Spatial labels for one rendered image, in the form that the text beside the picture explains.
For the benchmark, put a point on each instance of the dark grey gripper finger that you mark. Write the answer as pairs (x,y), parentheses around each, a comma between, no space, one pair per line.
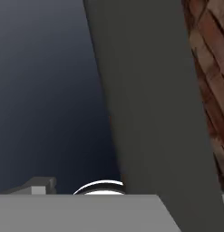
(40,185)

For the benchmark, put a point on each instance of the white round plate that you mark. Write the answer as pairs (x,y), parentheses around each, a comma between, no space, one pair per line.
(101,183)

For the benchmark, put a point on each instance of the dark grey cabinet panel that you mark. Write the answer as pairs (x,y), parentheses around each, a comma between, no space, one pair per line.
(152,105)

